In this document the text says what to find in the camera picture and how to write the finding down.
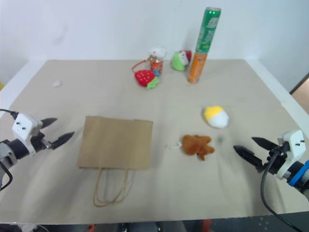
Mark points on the red strawberry plush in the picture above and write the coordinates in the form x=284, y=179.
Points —
x=144, y=77

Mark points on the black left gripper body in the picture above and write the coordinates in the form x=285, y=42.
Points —
x=40, y=142

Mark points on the yellow object at table side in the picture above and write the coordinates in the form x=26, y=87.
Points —
x=1, y=85

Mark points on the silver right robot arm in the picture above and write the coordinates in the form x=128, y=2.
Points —
x=301, y=177

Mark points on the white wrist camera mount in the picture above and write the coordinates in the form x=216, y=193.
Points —
x=24, y=130
x=290, y=151

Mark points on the green plush toy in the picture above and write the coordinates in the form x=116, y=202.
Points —
x=179, y=61

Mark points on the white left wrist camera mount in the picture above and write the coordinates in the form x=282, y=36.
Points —
x=24, y=130

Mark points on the orange drink can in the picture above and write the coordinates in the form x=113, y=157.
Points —
x=196, y=68

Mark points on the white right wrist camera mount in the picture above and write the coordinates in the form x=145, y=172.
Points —
x=290, y=151

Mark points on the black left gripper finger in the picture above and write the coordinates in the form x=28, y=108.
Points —
x=62, y=140
x=47, y=122

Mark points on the brown paper bag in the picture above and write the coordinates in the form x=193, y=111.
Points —
x=115, y=142

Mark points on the small white crumpled scrap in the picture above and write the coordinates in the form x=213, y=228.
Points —
x=57, y=83

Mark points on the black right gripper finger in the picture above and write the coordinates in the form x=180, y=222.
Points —
x=247, y=154
x=263, y=143

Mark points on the tall green drink can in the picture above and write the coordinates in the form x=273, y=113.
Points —
x=208, y=31

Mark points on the brown plush toy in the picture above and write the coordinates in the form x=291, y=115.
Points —
x=196, y=146

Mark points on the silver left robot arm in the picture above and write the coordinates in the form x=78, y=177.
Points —
x=8, y=152

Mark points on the beige table cloth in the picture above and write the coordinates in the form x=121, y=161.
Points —
x=154, y=149

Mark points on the yellow and white plush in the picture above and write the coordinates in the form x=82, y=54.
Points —
x=215, y=116

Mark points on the small red drink can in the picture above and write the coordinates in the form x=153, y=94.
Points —
x=157, y=67

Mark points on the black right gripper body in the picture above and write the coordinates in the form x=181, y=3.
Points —
x=274, y=158

